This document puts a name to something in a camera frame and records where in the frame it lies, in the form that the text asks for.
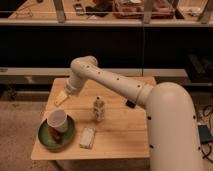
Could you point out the red-brown food item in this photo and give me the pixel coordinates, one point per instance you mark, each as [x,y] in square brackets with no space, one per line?
[54,134]

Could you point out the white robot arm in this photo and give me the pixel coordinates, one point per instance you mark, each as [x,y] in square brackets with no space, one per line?
[173,134]

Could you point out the black eraser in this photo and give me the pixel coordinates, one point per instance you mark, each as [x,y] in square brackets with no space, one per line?
[130,104]

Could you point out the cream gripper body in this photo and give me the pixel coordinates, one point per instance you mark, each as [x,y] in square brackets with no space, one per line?
[61,97]

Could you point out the wooden table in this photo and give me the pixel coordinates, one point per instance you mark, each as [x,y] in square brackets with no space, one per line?
[122,133]

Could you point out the tray of items on shelf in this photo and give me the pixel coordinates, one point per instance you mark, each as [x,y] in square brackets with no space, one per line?
[133,9]

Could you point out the white paper cup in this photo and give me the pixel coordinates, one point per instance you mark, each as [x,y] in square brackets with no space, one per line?
[58,120]

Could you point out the small patterned bottle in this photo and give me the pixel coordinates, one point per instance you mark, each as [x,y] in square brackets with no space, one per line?
[98,109]

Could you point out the black device on shelf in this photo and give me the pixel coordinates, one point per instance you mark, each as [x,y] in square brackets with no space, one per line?
[79,9]

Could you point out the white sponge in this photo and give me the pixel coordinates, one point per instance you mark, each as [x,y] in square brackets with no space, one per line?
[87,138]

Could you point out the black box at right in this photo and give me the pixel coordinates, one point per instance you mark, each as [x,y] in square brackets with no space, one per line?
[199,70]

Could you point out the green plate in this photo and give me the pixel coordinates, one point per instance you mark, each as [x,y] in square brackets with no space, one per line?
[52,139]

